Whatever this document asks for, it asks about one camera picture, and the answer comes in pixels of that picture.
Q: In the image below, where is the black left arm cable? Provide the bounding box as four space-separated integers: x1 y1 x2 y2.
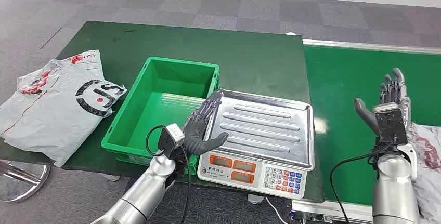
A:
145 125 192 224

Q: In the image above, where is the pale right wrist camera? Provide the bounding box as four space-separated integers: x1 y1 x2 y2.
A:
373 102 409 147

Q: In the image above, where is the green plastic crate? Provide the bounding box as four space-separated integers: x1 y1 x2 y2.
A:
100 56 221 176

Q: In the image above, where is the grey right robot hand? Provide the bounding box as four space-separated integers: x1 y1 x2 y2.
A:
354 67 413 136

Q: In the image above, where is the white scale with steel tray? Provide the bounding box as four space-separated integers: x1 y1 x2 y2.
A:
197 88 316 201

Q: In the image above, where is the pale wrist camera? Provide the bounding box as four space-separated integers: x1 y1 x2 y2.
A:
373 102 409 147
158 123 186 151

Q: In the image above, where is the thin white cable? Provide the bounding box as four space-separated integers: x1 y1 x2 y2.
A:
264 197 288 224

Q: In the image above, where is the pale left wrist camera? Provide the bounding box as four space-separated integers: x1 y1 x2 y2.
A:
158 123 186 151

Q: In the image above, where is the large grey bag black logo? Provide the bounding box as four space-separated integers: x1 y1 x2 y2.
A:
0 49 128 168

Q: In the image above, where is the conveyor circuit board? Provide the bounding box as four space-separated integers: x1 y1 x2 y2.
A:
291 210 331 224

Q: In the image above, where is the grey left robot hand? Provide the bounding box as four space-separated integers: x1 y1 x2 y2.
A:
181 89 229 156

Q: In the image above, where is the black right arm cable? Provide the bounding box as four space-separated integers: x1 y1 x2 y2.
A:
329 142 395 224

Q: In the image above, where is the chrome round chair base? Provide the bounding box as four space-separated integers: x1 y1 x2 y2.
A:
0 160 51 203

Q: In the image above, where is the grey parcel faded red print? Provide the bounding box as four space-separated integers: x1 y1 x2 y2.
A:
408 122 441 224

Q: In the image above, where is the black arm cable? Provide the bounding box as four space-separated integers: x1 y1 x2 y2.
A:
145 125 192 224
329 142 395 224

